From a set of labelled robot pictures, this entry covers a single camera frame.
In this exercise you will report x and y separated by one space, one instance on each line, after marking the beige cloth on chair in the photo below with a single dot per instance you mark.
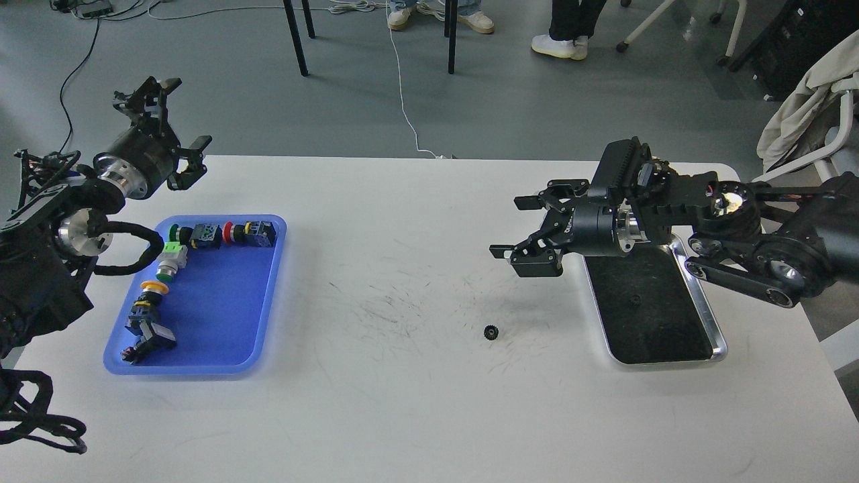
806 102

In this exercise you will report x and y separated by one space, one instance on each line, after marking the white chair frame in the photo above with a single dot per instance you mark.
821 158

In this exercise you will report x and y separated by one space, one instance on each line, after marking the black chair leg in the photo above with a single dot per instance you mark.
292 24
449 31

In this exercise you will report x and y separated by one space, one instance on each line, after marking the white shoe left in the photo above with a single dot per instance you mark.
398 19

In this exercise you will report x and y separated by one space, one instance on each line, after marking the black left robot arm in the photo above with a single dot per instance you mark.
60 234

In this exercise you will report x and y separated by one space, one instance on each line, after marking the black switch with red tip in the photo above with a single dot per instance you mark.
152 337

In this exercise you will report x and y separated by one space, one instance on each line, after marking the white shoe right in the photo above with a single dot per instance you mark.
479 22

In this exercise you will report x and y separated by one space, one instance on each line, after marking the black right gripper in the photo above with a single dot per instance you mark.
589 229

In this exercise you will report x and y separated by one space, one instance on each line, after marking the black chair leg right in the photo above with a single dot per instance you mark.
449 31

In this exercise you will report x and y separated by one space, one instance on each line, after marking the green push button switch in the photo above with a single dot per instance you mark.
202 236

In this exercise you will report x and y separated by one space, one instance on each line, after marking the white green push button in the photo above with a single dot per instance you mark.
172 260

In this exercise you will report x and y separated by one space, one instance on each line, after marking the black chair leg left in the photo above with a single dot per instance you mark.
292 24

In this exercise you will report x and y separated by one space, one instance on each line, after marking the yellow push button switch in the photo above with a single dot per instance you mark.
146 306

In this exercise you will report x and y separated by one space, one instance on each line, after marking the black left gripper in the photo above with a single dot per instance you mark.
139 159

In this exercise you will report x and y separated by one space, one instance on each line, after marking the white shoe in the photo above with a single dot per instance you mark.
398 19
479 22

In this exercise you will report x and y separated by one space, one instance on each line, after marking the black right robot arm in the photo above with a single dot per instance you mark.
777 244

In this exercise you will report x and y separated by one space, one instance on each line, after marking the red push button switch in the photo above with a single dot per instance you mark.
256 234

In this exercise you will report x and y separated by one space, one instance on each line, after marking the silver metal tray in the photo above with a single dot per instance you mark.
675 323

